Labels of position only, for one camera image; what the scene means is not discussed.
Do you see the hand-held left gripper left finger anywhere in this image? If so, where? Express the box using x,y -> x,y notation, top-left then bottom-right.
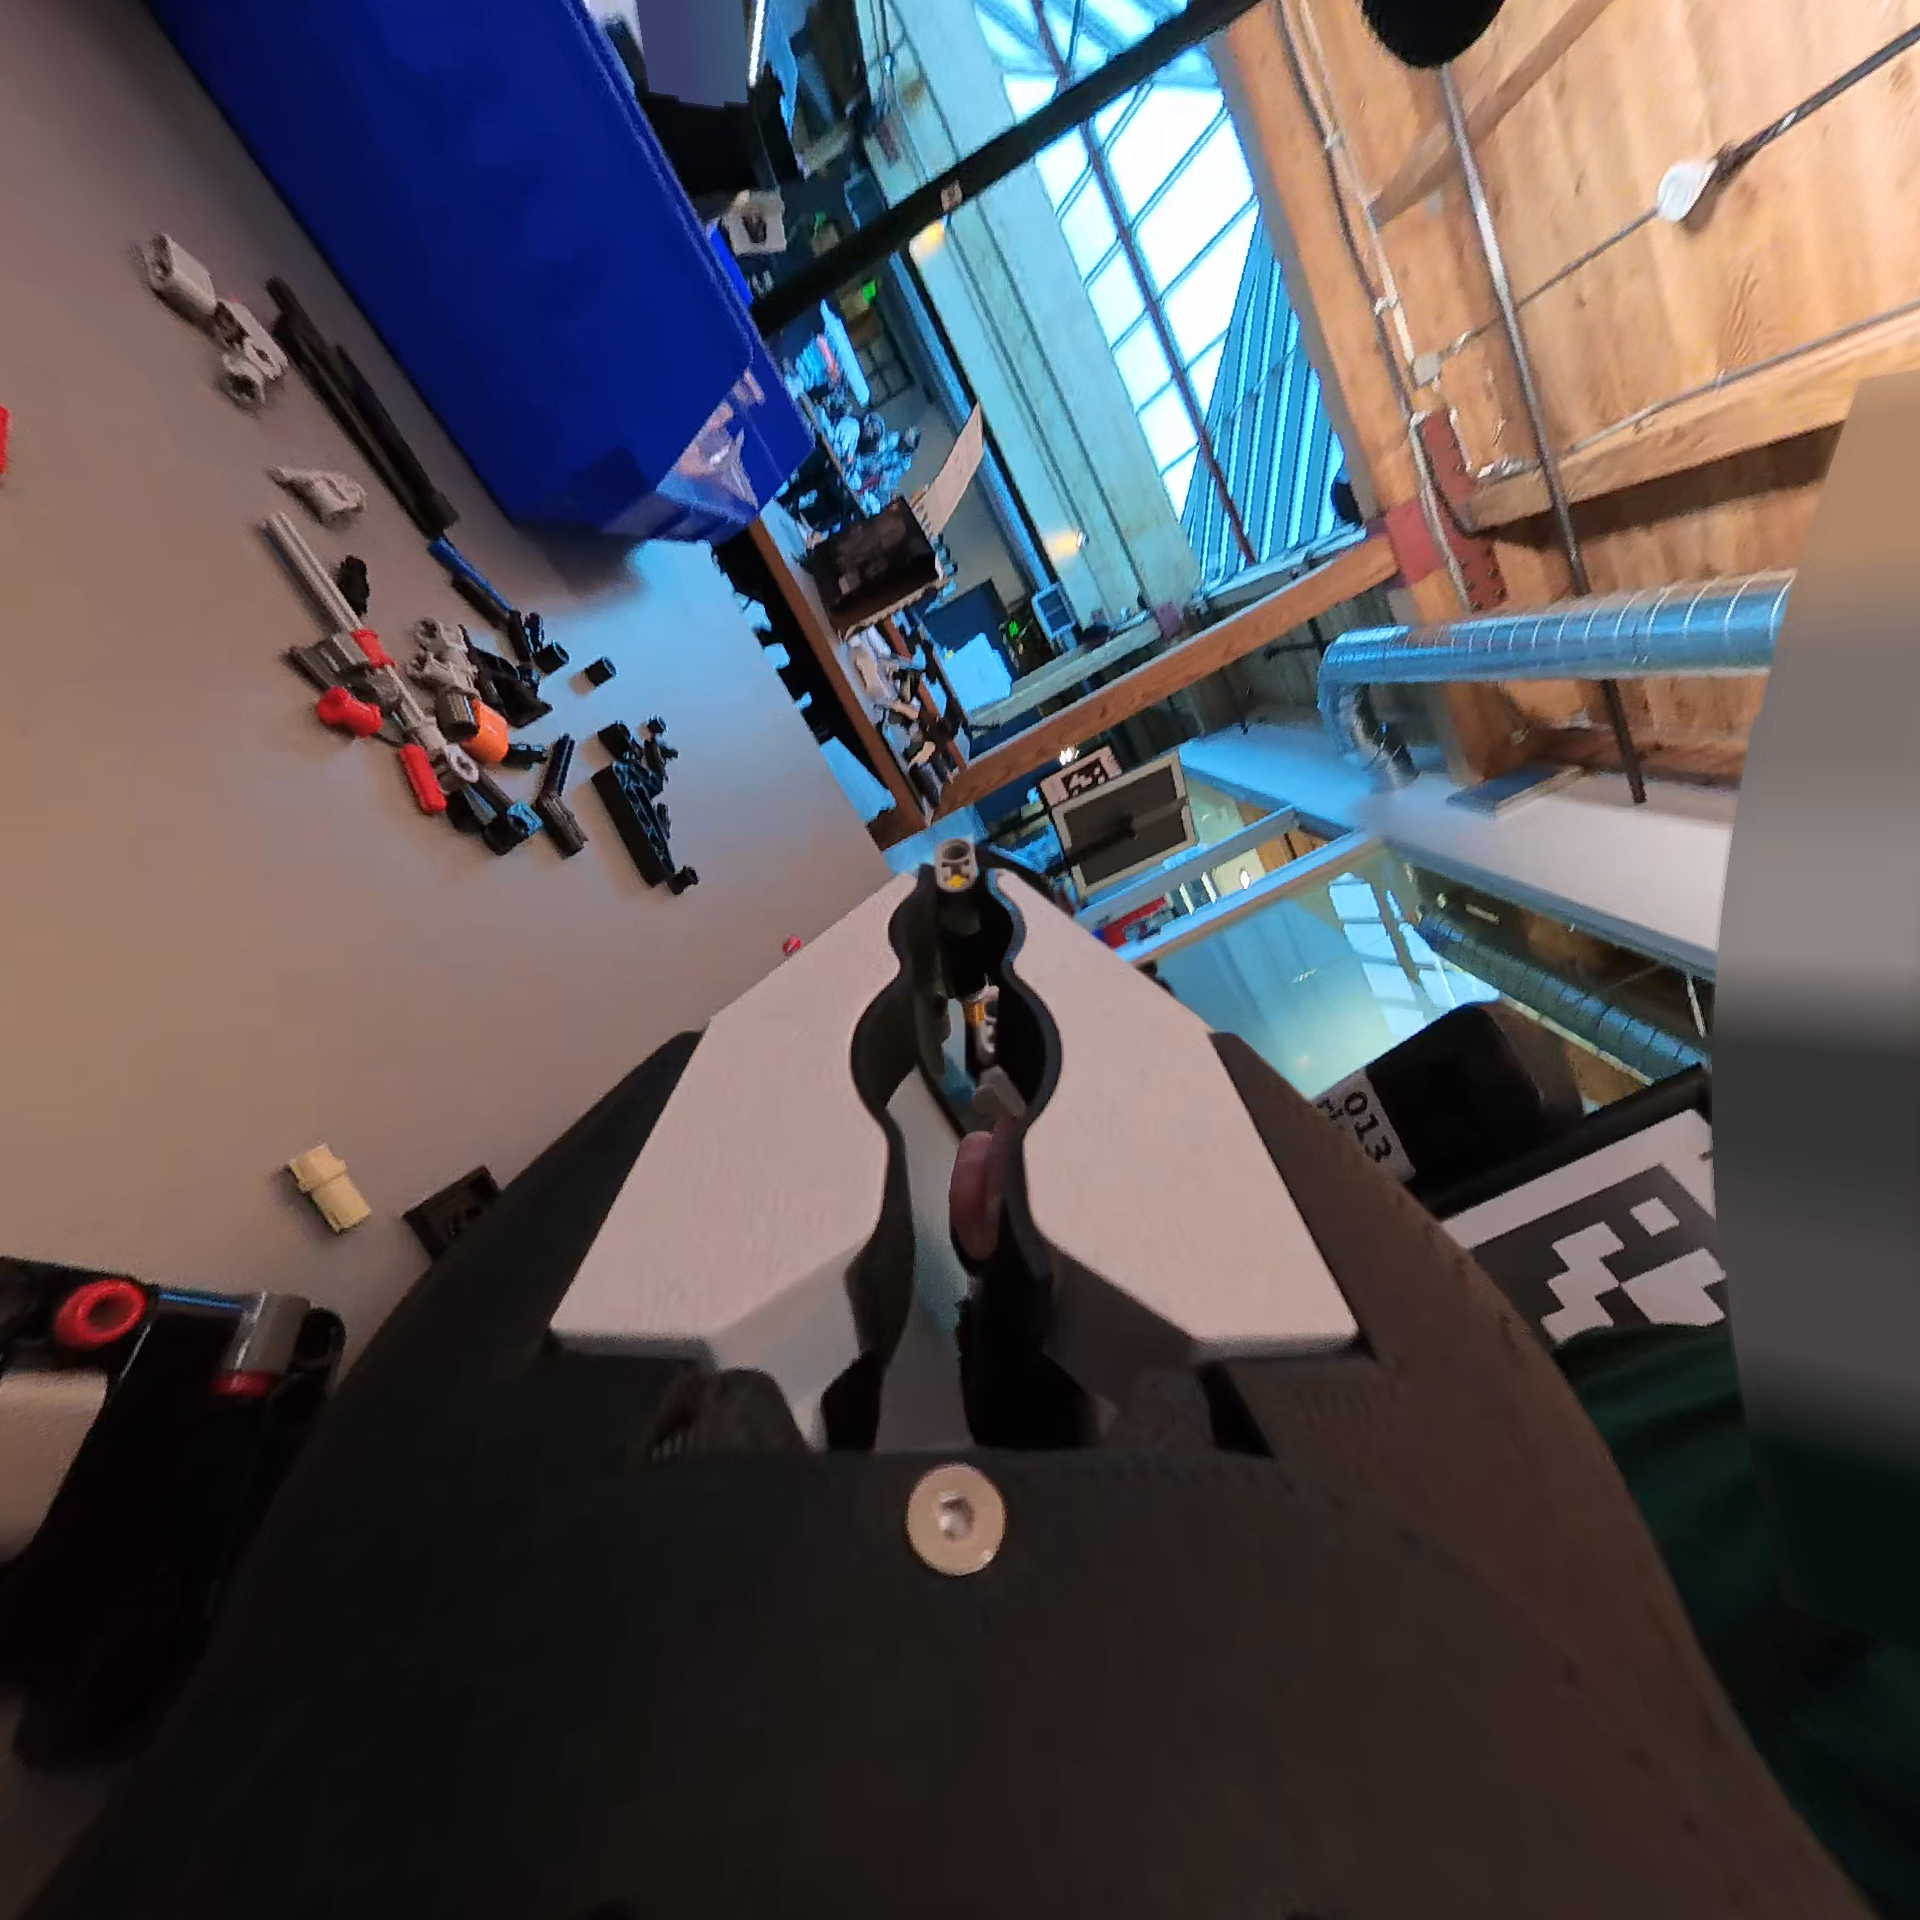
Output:
550,876 -> 933,1451

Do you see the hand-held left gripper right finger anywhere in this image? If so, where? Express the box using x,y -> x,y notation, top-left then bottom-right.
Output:
981,868 -> 1361,1433

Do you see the yellow axle lego assembly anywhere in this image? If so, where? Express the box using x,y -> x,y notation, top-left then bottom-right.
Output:
931,839 -> 1030,1121

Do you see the black triangular lego beam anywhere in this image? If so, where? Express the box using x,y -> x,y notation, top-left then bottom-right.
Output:
588,758 -> 699,892

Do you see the black grey lego assembly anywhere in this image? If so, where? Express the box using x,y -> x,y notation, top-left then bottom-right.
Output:
0,1256 -> 346,1771

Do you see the pile of lego pieces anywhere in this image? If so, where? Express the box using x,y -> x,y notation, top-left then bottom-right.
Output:
137,233 -> 706,893

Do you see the black flat lego plate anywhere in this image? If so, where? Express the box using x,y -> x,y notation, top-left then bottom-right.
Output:
402,1165 -> 504,1259

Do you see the tan lego pin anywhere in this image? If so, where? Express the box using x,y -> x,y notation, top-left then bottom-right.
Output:
284,1142 -> 377,1233

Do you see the white black sign board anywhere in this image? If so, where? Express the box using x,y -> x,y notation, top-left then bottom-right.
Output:
1425,1111 -> 1728,1347

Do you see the white framed display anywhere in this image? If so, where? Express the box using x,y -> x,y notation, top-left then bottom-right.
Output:
1044,758 -> 1201,901

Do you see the person's torso green shirt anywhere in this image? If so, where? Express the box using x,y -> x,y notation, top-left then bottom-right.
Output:
1550,1318 -> 1920,1920

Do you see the brown wooden desk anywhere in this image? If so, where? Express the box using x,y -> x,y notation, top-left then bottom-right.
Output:
741,516 -> 975,842

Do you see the cardboard box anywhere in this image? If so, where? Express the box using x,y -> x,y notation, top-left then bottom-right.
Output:
802,498 -> 944,633

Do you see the tan cardboard sheet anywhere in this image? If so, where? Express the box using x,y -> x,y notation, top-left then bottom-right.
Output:
909,406 -> 989,534

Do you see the blue plastic bin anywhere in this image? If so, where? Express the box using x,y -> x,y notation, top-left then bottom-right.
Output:
150,0 -> 820,542

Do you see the black metal stand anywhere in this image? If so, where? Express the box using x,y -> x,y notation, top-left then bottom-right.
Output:
749,0 -> 1254,335

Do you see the black round pendant lamp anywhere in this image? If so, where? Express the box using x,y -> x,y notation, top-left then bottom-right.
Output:
1359,0 -> 1509,67

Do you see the silver ventilation duct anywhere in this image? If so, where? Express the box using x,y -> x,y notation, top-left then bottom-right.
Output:
1317,570 -> 1792,780

